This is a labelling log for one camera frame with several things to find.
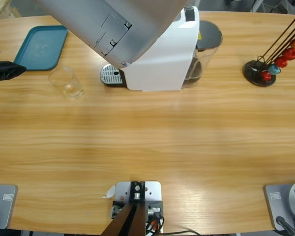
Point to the clear drinking glass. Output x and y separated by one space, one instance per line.
68 86

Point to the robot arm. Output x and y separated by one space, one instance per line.
113 24

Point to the white capsule coffee machine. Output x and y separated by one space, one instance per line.
162 68

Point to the red coffee capsule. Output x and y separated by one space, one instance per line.
281 62
289 54
266 76

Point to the blue coffee capsule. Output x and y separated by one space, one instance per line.
275 69

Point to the wooden pallet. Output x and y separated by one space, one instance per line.
2 9

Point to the teal plastic tray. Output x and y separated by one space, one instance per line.
41 46

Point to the silver drip tray grate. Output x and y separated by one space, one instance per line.
109 75

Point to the white paper scrap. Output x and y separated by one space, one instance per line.
111 191

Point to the black capsule holder with rods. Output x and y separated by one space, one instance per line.
250 71

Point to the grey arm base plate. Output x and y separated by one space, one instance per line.
5 196
275 196

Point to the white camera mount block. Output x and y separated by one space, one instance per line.
153 189

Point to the white metal frame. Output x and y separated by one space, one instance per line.
258 3

